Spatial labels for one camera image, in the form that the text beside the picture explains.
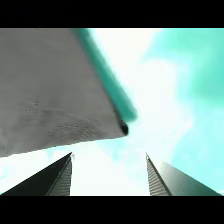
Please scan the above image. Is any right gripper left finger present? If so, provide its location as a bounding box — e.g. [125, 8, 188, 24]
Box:
[1, 152, 73, 197]

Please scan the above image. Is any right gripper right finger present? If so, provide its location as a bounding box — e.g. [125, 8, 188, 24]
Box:
[145, 152, 223, 197]

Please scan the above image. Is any black garment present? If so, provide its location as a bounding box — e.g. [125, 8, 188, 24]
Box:
[0, 28, 130, 158]

